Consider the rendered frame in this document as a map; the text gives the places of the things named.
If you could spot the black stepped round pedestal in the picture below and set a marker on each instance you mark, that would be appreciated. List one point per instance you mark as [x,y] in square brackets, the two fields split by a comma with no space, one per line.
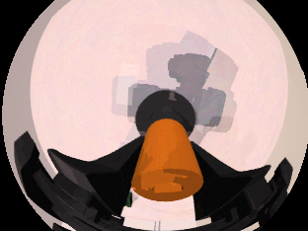
[165,105]

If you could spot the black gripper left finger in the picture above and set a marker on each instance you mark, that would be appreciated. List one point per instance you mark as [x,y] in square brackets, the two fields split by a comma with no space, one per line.
[108,178]

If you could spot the orange knob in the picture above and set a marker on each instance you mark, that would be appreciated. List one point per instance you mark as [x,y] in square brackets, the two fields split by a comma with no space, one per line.
[167,169]

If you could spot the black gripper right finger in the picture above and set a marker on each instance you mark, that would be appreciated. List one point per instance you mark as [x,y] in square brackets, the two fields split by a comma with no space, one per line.
[221,182]

